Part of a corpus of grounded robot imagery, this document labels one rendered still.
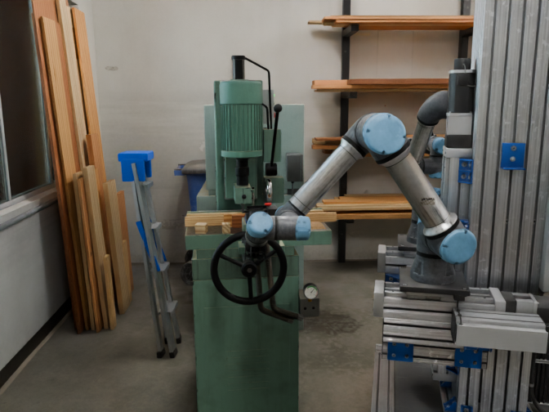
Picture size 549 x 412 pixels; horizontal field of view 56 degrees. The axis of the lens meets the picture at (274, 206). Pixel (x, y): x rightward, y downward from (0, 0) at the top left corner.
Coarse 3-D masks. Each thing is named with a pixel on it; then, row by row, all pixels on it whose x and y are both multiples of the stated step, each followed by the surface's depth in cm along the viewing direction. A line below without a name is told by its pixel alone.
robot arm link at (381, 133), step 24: (360, 120) 160; (384, 120) 148; (360, 144) 161; (384, 144) 149; (408, 144) 153; (408, 168) 154; (408, 192) 156; (432, 192) 157; (432, 216) 157; (456, 216) 160; (432, 240) 160; (456, 240) 156; (456, 264) 160
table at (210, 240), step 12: (192, 228) 219; (216, 228) 219; (240, 228) 218; (192, 240) 208; (204, 240) 208; (216, 240) 209; (240, 240) 210; (288, 240) 213; (300, 240) 213; (312, 240) 214; (324, 240) 214; (240, 252) 201
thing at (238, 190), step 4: (236, 184) 227; (248, 184) 227; (236, 188) 217; (240, 188) 218; (244, 188) 218; (248, 188) 218; (236, 192) 218; (240, 192) 218; (244, 192) 218; (248, 192) 218; (236, 196) 218; (240, 196) 218; (248, 196) 219; (236, 200) 218; (240, 200) 219; (244, 200) 219; (248, 200) 219; (244, 204) 224
